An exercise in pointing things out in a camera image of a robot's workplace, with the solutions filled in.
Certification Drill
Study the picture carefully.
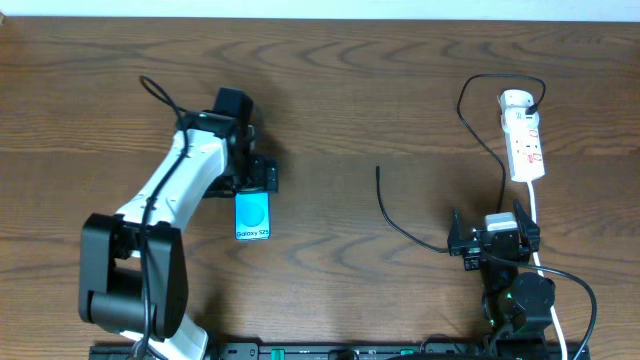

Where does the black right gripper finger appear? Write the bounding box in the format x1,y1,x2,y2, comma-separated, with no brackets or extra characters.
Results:
448,209,462,243
513,200,540,238

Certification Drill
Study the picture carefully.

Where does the turquoise screen smartphone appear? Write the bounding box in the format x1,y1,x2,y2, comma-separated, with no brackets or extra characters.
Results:
235,192,271,241

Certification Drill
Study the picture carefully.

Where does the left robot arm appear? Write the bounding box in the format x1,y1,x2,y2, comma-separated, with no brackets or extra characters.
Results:
78,110,277,359

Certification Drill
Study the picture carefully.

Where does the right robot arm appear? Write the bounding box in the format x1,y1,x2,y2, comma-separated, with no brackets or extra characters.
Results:
447,201,555,355

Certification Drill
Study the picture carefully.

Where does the white USB charger plug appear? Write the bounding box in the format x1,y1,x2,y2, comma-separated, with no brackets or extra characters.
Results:
498,89,535,112

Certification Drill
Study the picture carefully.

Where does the white power strip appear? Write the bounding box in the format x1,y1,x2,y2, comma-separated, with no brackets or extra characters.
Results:
501,107,545,183

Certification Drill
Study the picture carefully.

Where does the black right camera cable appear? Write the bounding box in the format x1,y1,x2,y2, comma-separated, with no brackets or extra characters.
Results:
479,248,598,360

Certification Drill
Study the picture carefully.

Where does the black camera cable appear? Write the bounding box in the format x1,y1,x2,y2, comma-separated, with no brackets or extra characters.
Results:
130,75,191,360
479,248,598,360

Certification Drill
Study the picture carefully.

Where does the white power strip cord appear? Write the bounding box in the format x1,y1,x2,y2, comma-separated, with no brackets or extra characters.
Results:
526,180,570,360

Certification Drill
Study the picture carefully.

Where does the black charging cable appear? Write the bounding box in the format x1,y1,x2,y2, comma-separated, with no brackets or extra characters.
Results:
375,73,547,255

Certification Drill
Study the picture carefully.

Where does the black left camera cable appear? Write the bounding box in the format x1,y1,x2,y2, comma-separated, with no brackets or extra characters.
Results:
130,75,191,360

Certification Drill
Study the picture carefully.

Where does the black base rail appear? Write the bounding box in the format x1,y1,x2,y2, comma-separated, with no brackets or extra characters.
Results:
87,342,562,360

